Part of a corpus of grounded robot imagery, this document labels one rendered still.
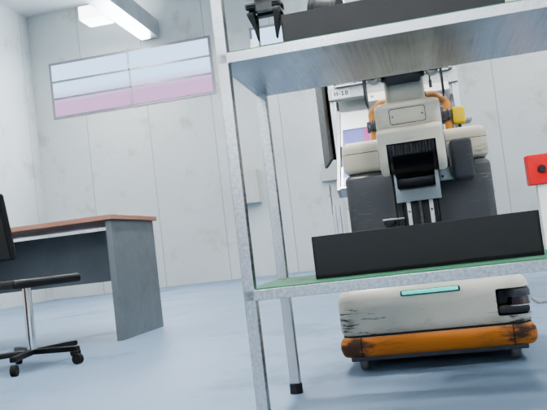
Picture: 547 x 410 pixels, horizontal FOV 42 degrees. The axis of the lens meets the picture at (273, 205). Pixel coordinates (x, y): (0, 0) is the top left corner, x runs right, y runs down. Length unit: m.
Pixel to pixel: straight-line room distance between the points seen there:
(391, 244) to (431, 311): 0.58
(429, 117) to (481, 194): 0.40
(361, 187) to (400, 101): 0.40
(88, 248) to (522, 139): 8.61
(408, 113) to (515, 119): 9.96
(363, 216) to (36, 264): 3.21
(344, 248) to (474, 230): 0.33
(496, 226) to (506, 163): 10.46
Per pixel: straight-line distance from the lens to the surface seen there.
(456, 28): 1.84
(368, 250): 1.87
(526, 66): 12.61
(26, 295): 3.80
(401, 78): 2.50
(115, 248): 4.50
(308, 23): 1.96
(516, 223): 1.88
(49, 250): 5.39
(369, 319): 2.42
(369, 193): 2.73
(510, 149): 12.35
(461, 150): 2.58
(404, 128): 2.45
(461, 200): 2.72
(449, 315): 2.40
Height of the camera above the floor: 0.44
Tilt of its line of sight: 4 degrees up
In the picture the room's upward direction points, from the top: 7 degrees counter-clockwise
